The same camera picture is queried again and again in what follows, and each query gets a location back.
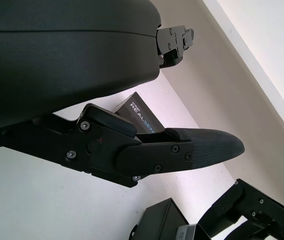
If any black open box base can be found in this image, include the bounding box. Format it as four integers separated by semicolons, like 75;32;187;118
129;197;190;240

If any black RealSense box lid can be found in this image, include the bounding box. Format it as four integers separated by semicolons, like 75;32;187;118
114;91;166;136

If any silver RealSense camera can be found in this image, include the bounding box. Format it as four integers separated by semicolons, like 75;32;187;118
176;223;198;240

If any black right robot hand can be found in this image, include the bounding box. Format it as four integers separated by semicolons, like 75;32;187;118
196;178;284;240

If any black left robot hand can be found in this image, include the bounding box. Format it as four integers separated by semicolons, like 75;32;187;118
0;0;245;188

